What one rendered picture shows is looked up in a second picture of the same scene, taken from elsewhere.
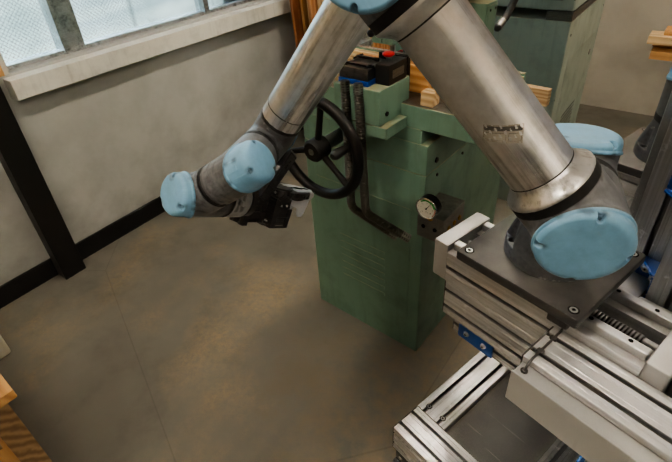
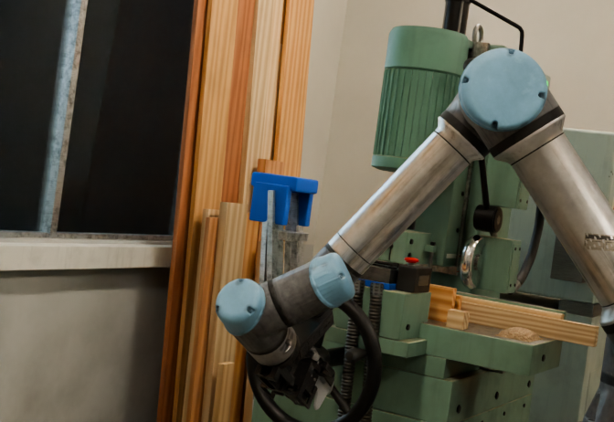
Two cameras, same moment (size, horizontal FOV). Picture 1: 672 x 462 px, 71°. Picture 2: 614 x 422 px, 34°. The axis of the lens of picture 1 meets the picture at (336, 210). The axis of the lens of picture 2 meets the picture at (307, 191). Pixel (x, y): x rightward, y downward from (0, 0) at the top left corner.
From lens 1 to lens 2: 94 cm
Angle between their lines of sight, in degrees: 36
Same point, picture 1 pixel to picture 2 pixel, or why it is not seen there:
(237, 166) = (329, 269)
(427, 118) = (455, 342)
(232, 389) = not seen: outside the picture
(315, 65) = (407, 197)
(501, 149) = (599, 257)
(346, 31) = (443, 170)
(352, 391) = not seen: outside the picture
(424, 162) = (446, 405)
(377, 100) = (401, 304)
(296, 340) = not seen: outside the picture
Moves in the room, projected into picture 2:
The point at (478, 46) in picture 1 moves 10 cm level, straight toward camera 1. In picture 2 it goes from (580, 171) to (594, 168)
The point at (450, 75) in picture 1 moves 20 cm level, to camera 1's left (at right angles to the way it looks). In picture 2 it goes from (560, 188) to (422, 169)
